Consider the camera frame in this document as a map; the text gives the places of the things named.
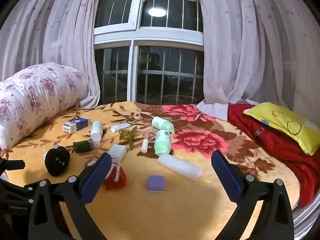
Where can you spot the yellow printed pillow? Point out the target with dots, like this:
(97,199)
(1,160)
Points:
(280,120)

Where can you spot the yellow floral fleece blanket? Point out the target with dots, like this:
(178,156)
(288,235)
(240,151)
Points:
(175,205)

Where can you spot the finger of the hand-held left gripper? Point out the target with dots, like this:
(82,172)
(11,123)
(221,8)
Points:
(12,164)

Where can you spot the white blue medicine box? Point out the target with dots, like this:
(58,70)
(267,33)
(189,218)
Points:
(75,125)

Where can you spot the small white bottle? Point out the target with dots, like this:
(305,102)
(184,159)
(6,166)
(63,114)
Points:
(96,131)

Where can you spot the white framed barred window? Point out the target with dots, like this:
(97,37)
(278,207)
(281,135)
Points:
(132,55)

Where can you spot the white plastic case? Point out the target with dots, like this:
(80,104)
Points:
(117,152)

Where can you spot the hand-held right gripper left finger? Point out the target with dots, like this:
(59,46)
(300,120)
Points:
(96,177)

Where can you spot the dark green small bottle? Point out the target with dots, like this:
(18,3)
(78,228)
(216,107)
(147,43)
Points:
(82,146)

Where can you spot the white pink lip balm stick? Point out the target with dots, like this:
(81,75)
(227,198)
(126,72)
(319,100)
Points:
(145,142)

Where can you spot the purple square case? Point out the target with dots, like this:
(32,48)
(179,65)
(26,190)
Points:
(156,183)

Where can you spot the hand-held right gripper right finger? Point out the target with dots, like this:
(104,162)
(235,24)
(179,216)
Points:
(226,177)

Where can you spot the red white yarn pompom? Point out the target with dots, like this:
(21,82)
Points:
(116,175)

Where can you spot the white translucent cylinder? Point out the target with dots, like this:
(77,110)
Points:
(180,166)

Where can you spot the light green bottle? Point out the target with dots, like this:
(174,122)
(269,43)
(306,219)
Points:
(162,145)
(161,124)

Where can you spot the olive green hair claw clip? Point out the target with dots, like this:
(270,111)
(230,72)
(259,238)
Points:
(127,135)

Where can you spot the sheer petal print curtain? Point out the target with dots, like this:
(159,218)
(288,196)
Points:
(250,42)
(62,30)

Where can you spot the silver bed frame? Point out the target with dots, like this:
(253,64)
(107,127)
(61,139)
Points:
(307,220)

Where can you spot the red cloth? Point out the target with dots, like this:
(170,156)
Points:
(275,142)

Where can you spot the green white ointment tube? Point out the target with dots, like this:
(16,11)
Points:
(121,127)

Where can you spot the floral bolster pillow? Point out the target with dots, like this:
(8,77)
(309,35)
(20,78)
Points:
(37,92)

